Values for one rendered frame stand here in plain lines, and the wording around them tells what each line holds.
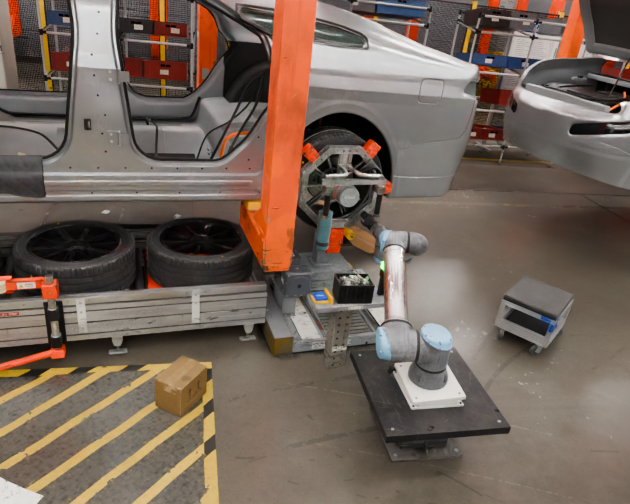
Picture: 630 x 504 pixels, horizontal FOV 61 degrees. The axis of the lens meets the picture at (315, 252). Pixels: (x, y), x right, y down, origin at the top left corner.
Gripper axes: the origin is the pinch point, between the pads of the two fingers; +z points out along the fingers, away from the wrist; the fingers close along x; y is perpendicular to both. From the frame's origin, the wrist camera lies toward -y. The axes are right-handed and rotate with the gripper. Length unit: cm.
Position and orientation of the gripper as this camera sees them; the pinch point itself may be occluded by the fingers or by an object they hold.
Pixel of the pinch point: (362, 215)
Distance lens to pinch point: 366.4
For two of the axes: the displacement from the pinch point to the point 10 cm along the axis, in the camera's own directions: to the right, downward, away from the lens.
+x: 7.4, -6.6, -0.8
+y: 5.9, 6.0, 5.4
